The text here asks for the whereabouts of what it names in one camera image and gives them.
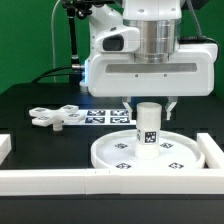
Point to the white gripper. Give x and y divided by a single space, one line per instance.
188 72

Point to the white round table top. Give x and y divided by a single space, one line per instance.
163 150

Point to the white cross-shaped table base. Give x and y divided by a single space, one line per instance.
45 117

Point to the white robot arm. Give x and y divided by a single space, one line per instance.
138 53

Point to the white marker sheet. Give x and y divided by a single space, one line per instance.
103 117

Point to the white U-shaped fence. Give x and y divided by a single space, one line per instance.
106 181

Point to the black camera stand pole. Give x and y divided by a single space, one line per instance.
78 9

